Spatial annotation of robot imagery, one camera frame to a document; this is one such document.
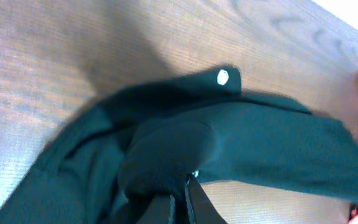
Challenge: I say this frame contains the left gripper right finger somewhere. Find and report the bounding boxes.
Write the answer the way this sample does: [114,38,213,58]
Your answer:
[185,174,227,224]

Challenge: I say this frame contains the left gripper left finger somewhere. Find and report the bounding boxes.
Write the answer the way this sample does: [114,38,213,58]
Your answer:
[137,195,176,224]

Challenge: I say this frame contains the black t-shirt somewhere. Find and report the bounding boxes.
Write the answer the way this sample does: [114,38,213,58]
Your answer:
[0,67,358,223]

